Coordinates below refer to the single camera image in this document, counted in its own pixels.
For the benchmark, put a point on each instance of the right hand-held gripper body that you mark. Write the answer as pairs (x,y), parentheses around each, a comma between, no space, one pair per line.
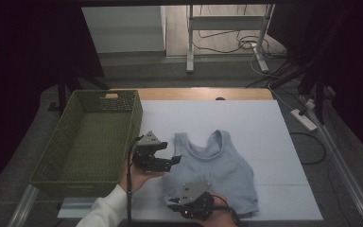
(193,195)

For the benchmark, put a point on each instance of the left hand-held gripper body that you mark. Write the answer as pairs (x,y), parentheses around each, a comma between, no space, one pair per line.
(148,157)

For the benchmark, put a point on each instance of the light blue tank top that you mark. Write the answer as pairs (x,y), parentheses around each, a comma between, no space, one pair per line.
(223,164)

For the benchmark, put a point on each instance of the green woven basket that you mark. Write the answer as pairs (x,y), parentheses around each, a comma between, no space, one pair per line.
(85,142)

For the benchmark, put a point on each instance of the person's left hand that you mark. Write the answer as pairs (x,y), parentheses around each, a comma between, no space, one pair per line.
(135,176)

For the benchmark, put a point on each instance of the person's right hand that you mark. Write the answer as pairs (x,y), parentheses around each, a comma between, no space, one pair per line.
(222,219)

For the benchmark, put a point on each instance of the small dark table clip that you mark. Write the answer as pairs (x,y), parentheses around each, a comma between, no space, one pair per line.
(220,98)

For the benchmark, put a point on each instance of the black tripod stand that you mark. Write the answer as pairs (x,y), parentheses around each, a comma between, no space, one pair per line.
(62,91)

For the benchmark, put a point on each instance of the white cabinet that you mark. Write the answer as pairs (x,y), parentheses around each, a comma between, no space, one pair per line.
(123,28)

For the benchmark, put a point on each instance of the white power strip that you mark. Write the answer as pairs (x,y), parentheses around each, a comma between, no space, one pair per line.
(304,120)

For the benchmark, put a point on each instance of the white plug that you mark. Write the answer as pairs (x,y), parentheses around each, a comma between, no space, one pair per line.
(310,104)

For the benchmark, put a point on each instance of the black stand with thick legs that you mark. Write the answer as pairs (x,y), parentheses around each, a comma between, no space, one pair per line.
(319,101)

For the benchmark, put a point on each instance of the dark curtain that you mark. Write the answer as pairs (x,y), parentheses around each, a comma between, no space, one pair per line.
(359,63)
(19,63)

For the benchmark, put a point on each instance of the aluminium rail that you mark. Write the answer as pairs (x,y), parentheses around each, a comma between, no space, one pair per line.
(23,206)
(343,167)

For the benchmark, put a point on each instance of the white metal desk frame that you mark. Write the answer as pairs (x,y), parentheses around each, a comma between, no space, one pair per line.
(227,22)

